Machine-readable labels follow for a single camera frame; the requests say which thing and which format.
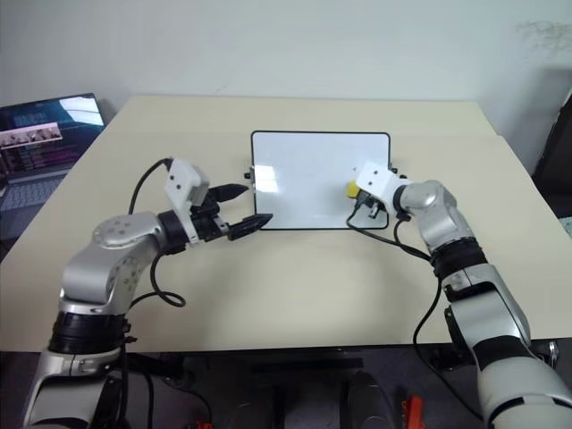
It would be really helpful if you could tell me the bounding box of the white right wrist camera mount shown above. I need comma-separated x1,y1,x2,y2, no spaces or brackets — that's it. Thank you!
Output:
352,161,410,214

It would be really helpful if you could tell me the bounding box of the black chair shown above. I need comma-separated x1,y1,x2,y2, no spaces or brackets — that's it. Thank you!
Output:
532,91,572,198

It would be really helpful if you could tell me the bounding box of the black-framed small whiteboard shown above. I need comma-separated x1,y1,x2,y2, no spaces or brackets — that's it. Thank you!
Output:
244,130,401,231

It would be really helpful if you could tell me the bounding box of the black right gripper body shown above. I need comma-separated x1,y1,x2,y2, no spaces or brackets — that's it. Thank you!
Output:
364,195,391,223

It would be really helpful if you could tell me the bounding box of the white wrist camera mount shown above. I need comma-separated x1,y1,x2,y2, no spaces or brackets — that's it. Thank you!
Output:
352,161,410,214
163,156,211,246

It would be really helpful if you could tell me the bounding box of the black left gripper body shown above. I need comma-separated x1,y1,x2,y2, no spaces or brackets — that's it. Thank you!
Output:
189,196,231,243

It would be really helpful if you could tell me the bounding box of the orange-red object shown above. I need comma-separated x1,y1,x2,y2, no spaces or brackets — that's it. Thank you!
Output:
399,384,425,429

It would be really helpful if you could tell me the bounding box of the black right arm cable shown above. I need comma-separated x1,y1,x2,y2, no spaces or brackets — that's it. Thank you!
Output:
346,200,486,421

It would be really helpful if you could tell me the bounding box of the open grey laptop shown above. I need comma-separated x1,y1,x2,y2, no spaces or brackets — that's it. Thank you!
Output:
0,92,108,215

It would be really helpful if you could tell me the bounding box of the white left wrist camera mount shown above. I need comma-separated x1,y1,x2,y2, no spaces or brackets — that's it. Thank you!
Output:
163,156,211,246

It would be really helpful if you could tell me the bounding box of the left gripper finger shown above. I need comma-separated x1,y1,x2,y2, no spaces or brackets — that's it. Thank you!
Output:
226,213,274,242
212,181,248,202

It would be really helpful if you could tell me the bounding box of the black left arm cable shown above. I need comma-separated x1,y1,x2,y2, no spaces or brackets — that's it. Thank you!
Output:
127,156,187,310

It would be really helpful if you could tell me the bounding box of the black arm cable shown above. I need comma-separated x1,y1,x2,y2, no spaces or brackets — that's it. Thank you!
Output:
127,156,187,310
346,200,486,421

